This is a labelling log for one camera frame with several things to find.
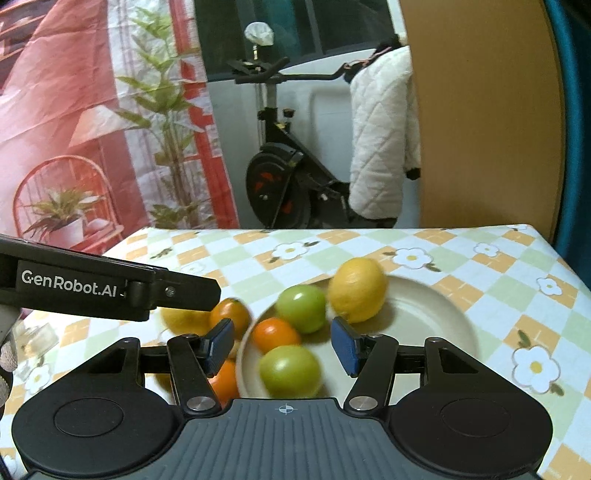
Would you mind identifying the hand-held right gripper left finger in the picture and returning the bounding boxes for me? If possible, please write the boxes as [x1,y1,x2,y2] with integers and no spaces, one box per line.
[85,318,236,415]

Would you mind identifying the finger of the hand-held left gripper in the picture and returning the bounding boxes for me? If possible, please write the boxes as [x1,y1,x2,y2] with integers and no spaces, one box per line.
[148,270,221,315]

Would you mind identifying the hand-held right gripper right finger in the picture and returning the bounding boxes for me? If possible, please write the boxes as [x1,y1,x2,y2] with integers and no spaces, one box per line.
[331,316,483,412]

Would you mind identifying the large yellow lemon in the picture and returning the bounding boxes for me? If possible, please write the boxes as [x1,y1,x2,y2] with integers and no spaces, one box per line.
[161,307,214,336]

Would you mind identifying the dark orange tangerine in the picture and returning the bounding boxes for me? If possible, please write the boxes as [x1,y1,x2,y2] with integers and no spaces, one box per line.
[209,298,252,339]

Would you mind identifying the bright orange tangerine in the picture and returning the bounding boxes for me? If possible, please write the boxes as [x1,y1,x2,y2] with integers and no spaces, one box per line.
[209,360,241,408]
[252,318,302,354]

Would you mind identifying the green tomato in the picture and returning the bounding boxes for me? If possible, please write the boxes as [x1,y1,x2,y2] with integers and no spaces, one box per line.
[276,285,328,334]
[259,345,321,397]

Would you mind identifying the beige round plate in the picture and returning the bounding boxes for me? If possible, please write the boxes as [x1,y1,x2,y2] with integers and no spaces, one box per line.
[235,275,476,400]

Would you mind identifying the person's left forearm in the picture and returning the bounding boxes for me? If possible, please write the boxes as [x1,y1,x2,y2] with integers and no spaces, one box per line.
[0,307,21,416]

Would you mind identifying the black exercise bike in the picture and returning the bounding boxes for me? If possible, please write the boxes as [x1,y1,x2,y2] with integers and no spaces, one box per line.
[226,44,423,229]

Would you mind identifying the checkered floral tablecloth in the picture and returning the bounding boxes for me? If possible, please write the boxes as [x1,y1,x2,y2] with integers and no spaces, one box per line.
[0,224,591,480]

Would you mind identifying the red printed backdrop with plants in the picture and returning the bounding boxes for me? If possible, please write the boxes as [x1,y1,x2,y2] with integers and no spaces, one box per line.
[0,0,241,259]

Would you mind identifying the white quilted jacket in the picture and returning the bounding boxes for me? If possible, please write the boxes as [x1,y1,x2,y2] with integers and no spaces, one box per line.
[348,45,422,220]

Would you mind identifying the white plastic cover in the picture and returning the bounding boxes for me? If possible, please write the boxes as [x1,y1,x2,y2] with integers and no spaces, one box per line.
[245,24,274,47]

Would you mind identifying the wooden board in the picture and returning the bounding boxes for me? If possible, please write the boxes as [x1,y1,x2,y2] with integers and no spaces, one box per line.
[398,0,571,241]

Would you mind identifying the dark garment with pink trim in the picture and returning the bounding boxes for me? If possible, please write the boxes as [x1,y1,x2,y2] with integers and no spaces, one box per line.
[344,34,407,84]

